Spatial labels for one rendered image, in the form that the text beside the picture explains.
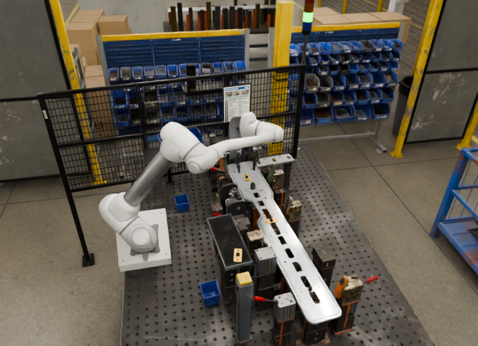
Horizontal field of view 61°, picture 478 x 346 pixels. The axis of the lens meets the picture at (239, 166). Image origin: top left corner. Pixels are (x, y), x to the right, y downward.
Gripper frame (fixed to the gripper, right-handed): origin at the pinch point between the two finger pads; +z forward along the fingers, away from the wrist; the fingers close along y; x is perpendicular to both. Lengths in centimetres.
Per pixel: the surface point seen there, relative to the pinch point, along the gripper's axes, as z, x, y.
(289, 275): 8, -88, -6
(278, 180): 8.7, -8.0, 20.9
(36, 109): 16, 171, -151
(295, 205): 3.0, -42.6, 17.6
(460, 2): -72, 117, 259
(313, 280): 8, -95, 4
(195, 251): 38, -29, -44
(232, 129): -17.0, 26.3, -2.4
